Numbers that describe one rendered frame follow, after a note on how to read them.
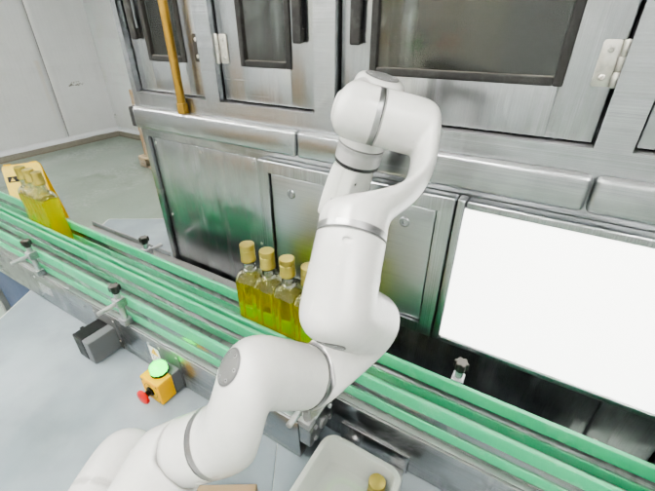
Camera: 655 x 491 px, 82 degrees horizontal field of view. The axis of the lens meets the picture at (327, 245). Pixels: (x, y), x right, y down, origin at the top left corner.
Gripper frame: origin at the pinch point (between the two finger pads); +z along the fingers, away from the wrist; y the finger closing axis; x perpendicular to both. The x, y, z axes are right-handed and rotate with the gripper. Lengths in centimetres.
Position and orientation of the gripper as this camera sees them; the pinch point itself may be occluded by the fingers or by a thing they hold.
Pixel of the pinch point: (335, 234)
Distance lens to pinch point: 70.6
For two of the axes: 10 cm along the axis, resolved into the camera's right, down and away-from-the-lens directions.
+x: 8.3, 4.7, -3.0
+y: -5.1, 4.3, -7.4
